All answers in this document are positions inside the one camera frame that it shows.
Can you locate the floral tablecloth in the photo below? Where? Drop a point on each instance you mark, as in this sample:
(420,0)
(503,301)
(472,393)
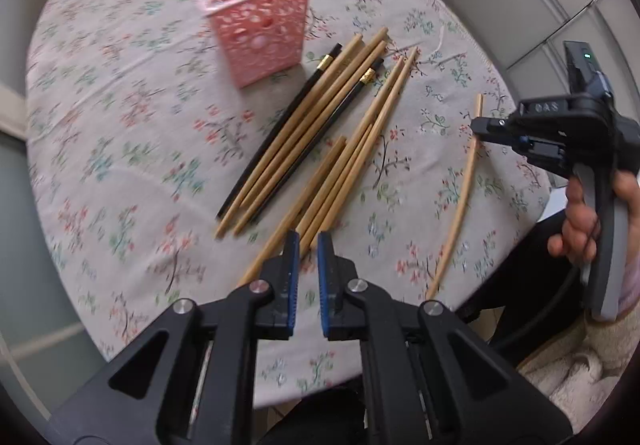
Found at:
(136,135)

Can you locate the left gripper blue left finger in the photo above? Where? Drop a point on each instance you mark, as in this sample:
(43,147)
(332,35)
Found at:
(285,288)

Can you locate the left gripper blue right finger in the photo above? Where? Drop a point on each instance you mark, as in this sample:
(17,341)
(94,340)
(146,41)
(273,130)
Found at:
(338,318)

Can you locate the pink perforated utensil holder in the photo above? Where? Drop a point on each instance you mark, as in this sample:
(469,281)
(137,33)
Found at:
(257,37)

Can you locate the person's right hand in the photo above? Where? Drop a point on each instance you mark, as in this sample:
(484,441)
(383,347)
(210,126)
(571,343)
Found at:
(578,238)

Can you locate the black chopstick gold band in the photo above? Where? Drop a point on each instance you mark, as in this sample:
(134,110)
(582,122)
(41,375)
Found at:
(368,76)
(276,129)

